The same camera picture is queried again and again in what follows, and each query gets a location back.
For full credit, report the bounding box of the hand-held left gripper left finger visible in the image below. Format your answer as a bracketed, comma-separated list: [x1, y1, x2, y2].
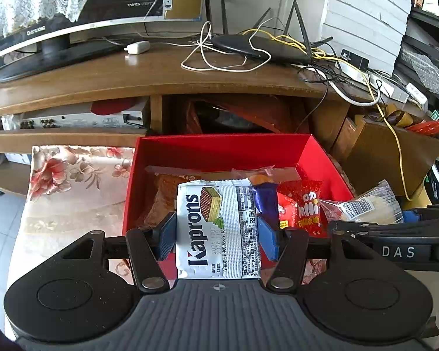
[56, 212, 179, 294]

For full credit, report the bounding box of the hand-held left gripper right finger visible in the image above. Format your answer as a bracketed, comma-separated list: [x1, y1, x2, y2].
[257, 217, 385, 294]

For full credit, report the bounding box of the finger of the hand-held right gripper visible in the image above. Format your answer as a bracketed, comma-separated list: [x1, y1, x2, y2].
[402, 208, 439, 224]
[327, 220, 439, 244]

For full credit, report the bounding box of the clear white cake packet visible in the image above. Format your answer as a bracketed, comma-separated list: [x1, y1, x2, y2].
[320, 180, 403, 225]

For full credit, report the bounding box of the dark blue snack packet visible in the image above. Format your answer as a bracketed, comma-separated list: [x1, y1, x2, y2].
[252, 183, 280, 227]

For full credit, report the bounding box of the orange snack packet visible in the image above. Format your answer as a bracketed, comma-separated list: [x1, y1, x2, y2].
[137, 173, 180, 227]

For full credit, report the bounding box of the red snack packet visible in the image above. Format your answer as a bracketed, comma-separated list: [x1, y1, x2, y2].
[277, 180, 324, 238]

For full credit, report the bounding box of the white wafer packet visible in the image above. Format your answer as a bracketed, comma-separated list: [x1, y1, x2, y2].
[176, 178, 262, 280]

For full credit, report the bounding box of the red cardboard box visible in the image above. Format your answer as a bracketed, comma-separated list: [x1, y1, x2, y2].
[122, 133, 355, 260]

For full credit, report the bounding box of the clear round cake packet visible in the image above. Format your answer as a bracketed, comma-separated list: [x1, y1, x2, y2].
[232, 166, 275, 187]

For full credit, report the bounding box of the brown cardboard box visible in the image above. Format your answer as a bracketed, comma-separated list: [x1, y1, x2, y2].
[333, 114, 439, 199]

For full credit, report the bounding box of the white power strip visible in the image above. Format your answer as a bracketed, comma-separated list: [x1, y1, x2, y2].
[336, 60, 410, 104]
[405, 82, 429, 113]

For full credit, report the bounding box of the red flat pouch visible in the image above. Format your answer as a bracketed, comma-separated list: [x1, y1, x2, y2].
[91, 99, 142, 116]

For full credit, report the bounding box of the silver av receiver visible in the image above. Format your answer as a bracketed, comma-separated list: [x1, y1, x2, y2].
[19, 100, 149, 131]

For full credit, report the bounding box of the bubble wrap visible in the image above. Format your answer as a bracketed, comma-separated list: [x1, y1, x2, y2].
[402, 43, 439, 96]

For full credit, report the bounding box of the small black adapter box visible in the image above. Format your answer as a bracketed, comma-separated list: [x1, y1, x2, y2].
[341, 48, 370, 70]

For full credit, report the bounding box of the white power adapter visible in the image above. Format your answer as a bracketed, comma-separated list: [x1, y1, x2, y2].
[126, 41, 151, 55]

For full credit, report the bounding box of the black router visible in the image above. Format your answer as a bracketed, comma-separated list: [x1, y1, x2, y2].
[209, 0, 333, 66]

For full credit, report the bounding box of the black shelf rack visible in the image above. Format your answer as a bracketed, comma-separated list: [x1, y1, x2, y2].
[399, 0, 439, 118]

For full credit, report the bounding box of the white slatted panel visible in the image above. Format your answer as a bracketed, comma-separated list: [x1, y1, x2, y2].
[320, 0, 418, 77]

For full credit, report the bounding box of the yellow cable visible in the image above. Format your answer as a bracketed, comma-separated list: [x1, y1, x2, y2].
[256, 0, 423, 202]

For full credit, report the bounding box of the white cable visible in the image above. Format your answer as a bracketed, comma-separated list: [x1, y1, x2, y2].
[181, 21, 272, 72]

